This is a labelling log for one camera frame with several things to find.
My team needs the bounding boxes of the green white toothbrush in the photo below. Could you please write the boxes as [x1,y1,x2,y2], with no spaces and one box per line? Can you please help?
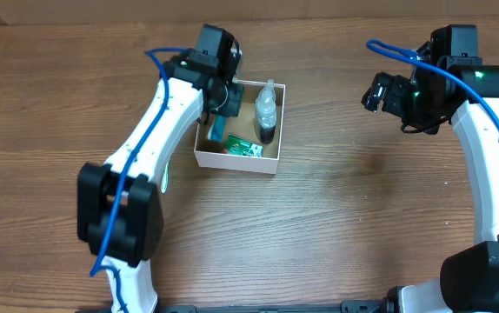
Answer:
[160,162,170,194]

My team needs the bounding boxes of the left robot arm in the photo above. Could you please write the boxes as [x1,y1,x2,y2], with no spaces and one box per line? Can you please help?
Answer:
[77,56,243,312]

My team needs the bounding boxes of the white cardboard box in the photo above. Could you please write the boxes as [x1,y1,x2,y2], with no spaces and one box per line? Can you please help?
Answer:
[194,80,286,175]

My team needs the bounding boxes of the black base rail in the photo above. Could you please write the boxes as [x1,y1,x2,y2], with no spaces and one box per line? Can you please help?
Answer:
[75,299,407,313]

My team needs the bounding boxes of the teal toothpaste tube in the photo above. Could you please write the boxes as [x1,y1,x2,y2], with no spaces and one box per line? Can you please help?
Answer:
[207,116,227,143]

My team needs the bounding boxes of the green soap packet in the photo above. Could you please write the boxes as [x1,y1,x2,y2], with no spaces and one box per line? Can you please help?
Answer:
[222,134,263,157]

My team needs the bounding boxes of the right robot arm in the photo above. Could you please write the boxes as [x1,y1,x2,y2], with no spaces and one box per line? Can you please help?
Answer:
[362,65,499,312]

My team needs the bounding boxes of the clear bottle dark liquid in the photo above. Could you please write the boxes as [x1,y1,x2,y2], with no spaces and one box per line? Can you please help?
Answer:
[255,79,277,144]

